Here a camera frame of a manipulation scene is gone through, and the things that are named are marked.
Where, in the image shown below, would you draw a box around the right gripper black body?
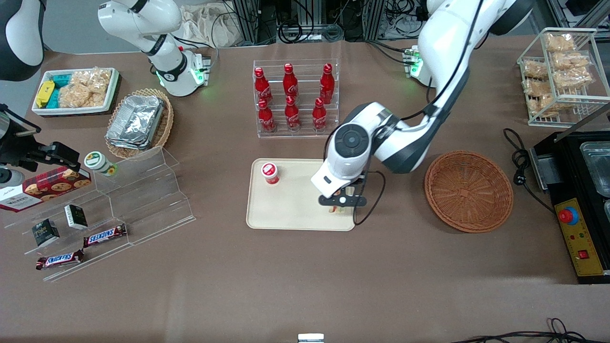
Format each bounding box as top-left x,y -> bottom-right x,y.
0,104 -> 43,173

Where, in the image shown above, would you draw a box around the sandwich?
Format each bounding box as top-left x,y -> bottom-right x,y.
329,187 -> 357,214

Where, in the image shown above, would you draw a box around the cream plastic tray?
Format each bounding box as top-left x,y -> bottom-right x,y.
246,159 -> 357,232

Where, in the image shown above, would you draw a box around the light wicker basket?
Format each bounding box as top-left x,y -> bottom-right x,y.
106,88 -> 174,160

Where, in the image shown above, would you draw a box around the brown round wicker basket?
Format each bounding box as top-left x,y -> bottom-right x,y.
424,151 -> 514,233

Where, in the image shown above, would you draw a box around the Walkers red cookie box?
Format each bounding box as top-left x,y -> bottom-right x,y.
0,166 -> 92,212

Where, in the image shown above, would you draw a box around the white green yogurt bottle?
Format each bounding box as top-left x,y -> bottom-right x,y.
84,151 -> 118,177

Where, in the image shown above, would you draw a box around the white rectangular bin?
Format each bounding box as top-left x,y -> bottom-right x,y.
32,67 -> 120,116

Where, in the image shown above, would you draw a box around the clear acrylic bottle rack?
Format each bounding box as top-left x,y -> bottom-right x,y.
253,59 -> 340,139

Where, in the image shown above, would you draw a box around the yellow snack pack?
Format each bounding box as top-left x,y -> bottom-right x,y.
36,80 -> 55,108

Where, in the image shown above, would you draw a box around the clear bagged rice crackers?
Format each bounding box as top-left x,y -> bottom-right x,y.
71,68 -> 112,91
58,83 -> 108,108

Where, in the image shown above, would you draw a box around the red Coca-Cola bottle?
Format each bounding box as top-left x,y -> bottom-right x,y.
254,67 -> 273,104
283,63 -> 299,98
320,63 -> 335,103
312,98 -> 327,131
285,95 -> 302,131
258,99 -> 277,133

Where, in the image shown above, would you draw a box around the small black carton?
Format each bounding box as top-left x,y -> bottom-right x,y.
32,219 -> 61,247
64,204 -> 89,230

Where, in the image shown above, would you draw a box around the red lidded small cup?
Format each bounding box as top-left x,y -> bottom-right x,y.
261,162 -> 280,185

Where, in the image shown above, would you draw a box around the stacked aluminium foil trays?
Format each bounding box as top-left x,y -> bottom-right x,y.
106,94 -> 165,151

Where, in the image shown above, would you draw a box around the Snickers chocolate bar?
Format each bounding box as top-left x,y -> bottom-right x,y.
83,224 -> 128,248
36,249 -> 85,271

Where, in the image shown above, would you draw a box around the clear acrylic stepped shelf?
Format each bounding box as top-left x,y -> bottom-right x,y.
0,145 -> 196,282

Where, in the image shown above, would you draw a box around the crumpled white cloth bag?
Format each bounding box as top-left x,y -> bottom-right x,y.
179,2 -> 239,48

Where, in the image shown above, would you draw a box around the bagged bread snack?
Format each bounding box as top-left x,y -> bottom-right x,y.
523,60 -> 549,79
545,32 -> 576,52
524,79 -> 551,97
529,94 -> 560,117
552,51 -> 591,71
553,67 -> 594,90

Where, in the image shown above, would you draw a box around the black yellow machine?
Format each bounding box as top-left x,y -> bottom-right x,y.
530,102 -> 610,285

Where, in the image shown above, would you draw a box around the steel appliance pan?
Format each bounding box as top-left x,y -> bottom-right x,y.
580,141 -> 610,198

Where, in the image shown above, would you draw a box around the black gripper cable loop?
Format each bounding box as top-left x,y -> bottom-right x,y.
354,171 -> 386,226

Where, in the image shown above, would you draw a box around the black cable bundle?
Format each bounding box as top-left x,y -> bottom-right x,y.
276,0 -> 344,43

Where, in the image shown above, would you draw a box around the black power cable with plug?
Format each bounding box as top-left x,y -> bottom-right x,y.
504,128 -> 556,212

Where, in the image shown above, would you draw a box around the aluminium frame rack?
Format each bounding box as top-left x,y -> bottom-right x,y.
231,0 -> 279,46

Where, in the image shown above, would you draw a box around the thin black floor cable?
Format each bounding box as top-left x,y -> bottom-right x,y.
450,318 -> 610,343

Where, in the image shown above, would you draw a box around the white wire rack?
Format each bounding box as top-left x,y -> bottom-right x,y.
517,27 -> 610,128

